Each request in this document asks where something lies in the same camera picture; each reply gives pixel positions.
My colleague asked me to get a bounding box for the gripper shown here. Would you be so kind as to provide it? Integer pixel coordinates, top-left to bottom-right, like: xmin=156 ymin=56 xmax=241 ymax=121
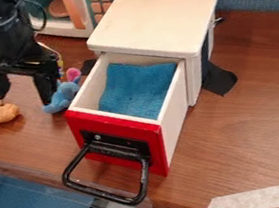
xmin=0 ymin=27 xmax=69 ymax=114

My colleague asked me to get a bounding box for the drawer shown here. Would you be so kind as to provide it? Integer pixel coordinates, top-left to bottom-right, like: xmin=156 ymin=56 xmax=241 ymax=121
xmin=40 ymin=39 xmax=210 ymax=208

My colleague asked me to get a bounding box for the blue plush elephant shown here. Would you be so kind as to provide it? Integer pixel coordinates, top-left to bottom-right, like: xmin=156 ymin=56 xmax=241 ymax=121
xmin=35 ymin=66 xmax=89 ymax=116

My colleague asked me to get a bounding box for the toy microwave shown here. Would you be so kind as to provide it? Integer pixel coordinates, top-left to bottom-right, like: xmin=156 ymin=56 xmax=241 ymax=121
xmin=21 ymin=0 xmax=149 ymax=49

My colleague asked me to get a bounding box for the blue cloth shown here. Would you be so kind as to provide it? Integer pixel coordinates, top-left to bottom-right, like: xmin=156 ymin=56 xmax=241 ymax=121
xmin=89 ymin=51 xmax=188 ymax=131

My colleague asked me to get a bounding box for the cabinet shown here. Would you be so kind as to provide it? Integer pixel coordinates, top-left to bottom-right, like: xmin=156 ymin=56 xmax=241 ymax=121
xmin=78 ymin=0 xmax=242 ymax=123

